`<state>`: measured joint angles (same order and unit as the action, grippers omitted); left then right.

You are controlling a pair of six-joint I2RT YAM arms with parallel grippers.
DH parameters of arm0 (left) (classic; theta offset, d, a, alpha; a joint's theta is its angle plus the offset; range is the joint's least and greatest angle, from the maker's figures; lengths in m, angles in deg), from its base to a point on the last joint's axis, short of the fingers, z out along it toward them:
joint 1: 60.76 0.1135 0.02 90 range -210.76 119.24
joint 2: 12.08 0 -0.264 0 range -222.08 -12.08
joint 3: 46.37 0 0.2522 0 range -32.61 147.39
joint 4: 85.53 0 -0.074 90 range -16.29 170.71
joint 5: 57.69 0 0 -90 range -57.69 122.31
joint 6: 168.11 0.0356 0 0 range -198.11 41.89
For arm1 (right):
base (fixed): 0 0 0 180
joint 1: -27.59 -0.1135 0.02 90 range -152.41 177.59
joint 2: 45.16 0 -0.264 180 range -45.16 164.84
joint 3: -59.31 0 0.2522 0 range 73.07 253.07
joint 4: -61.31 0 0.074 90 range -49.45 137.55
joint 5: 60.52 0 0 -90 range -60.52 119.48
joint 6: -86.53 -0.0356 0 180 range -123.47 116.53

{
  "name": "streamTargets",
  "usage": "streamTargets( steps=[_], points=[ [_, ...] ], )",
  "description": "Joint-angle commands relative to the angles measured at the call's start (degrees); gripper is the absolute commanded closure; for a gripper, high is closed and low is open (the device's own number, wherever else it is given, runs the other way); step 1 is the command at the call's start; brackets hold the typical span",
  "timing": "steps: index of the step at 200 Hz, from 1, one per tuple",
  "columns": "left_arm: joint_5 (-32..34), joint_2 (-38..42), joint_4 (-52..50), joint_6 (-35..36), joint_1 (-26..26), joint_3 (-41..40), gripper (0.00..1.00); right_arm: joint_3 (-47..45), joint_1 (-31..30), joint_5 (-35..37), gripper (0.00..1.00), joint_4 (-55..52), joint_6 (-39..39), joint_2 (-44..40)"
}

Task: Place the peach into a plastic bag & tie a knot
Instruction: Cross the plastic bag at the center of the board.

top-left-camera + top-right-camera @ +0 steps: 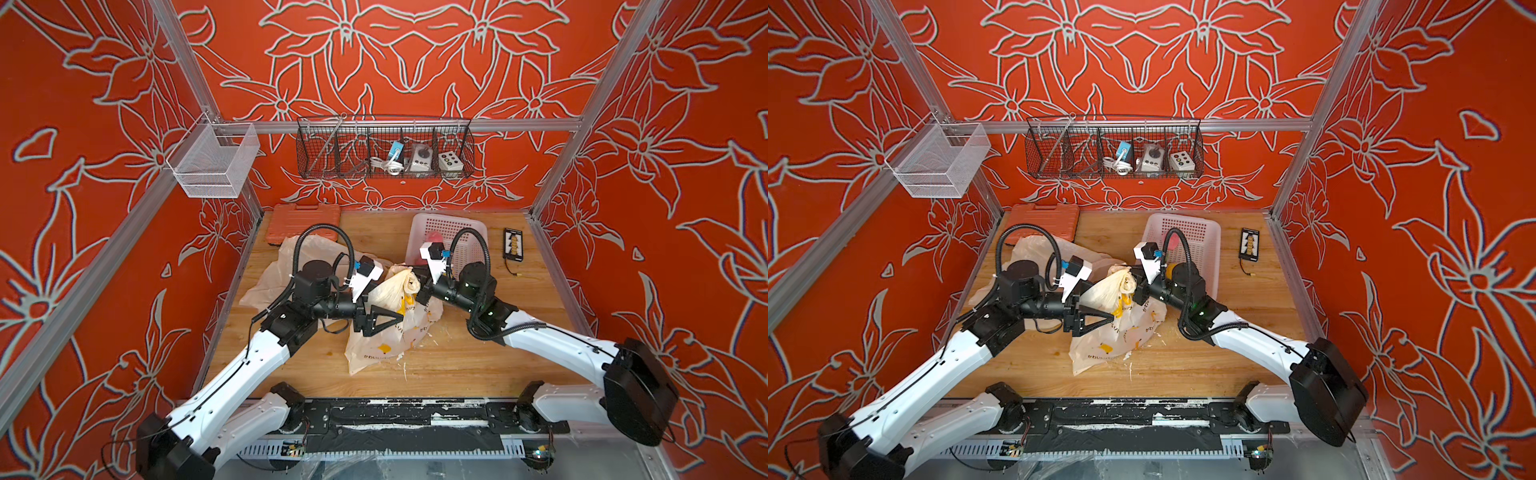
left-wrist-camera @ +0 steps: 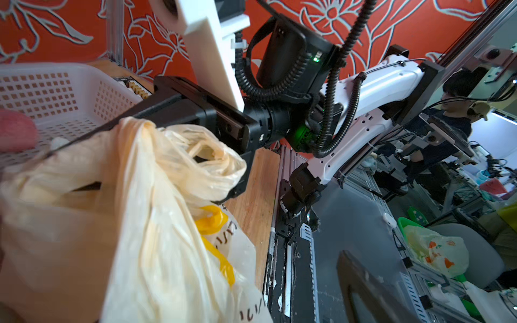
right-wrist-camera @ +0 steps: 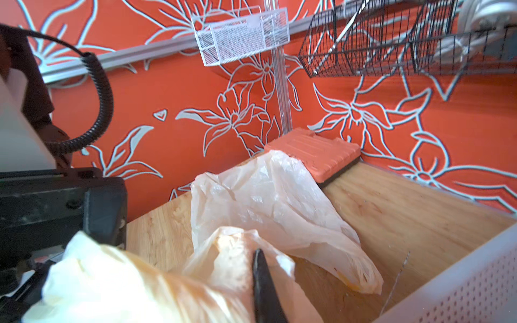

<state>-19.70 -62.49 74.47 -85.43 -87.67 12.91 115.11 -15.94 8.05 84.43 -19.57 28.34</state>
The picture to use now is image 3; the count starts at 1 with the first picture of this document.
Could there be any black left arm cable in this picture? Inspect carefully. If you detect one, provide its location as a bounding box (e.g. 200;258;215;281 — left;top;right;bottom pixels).
0;23;115;157

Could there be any white mesh wall basket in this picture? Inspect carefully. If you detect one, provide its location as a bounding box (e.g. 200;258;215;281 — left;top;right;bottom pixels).
191;6;290;67

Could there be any banana print plastic bag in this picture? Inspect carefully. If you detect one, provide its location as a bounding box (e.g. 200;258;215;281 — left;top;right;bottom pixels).
22;227;322;322

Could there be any pink perforated plastic basket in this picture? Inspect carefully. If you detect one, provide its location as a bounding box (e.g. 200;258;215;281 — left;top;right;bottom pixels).
377;226;516;322

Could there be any white coiled cable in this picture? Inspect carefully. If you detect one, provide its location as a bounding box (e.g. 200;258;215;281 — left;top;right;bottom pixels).
431;0;517;65

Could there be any black wire wall basket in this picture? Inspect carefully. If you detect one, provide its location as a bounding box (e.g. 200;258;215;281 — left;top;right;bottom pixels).
298;1;516;78

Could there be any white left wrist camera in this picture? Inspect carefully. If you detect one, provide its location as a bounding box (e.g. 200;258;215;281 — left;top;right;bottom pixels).
0;69;56;172

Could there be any plain translucent plastic bag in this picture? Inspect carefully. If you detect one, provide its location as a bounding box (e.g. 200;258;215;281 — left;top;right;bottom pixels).
191;151;384;294

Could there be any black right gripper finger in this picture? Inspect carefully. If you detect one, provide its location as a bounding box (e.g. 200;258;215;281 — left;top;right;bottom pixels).
252;249;288;323

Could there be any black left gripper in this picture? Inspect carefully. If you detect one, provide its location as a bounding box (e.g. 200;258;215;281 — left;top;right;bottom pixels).
1;168;127;295

